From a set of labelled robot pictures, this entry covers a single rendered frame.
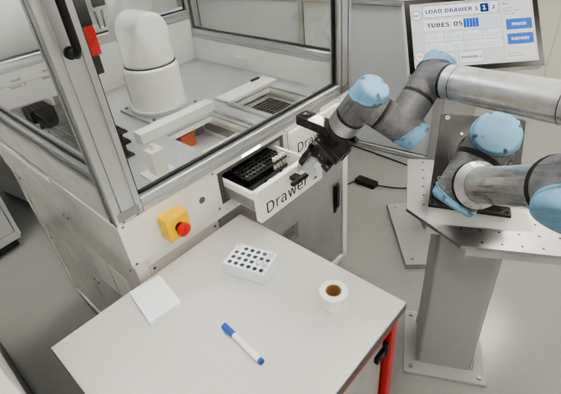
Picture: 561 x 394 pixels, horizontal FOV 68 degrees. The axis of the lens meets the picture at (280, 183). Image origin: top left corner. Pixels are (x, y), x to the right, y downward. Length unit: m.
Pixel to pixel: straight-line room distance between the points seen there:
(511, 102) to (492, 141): 0.26
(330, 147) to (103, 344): 0.72
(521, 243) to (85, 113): 1.14
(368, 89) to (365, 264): 1.43
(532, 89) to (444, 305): 0.95
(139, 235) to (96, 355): 0.30
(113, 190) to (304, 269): 0.52
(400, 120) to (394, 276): 1.34
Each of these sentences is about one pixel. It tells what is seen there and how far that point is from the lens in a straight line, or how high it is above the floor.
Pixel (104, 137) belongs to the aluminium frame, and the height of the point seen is 1.18.
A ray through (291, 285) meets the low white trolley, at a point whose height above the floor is 0.76.
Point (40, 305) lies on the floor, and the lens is 2.50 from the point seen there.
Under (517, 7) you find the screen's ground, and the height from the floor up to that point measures 1.15.
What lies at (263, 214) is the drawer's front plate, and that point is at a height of 0.84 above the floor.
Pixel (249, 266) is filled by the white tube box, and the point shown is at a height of 0.79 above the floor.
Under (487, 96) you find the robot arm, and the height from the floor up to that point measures 1.24.
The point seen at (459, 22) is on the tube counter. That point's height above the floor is 1.12.
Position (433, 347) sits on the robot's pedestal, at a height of 0.12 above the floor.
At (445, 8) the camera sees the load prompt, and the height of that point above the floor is 1.16.
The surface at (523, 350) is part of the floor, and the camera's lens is 2.07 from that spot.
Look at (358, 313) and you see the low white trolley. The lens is 1.05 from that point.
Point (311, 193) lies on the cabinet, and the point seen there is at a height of 0.59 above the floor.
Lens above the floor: 1.59
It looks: 34 degrees down
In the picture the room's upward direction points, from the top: 6 degrees counter-clockwise
